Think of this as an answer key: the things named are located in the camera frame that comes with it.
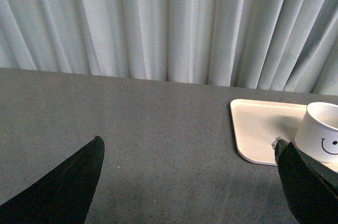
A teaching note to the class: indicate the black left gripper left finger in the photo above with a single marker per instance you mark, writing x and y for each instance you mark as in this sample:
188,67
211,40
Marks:
64,195

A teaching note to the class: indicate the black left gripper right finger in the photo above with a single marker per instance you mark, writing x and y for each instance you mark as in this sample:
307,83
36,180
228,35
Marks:
309,186

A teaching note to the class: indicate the white smiley mug black handle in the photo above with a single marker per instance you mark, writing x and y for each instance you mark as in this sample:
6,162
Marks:
317,133

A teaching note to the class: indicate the beige rectangular tray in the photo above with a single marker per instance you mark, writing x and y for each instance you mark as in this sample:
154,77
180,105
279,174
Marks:
258,123

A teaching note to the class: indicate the white curtain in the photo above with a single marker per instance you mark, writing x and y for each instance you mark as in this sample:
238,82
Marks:
283,45

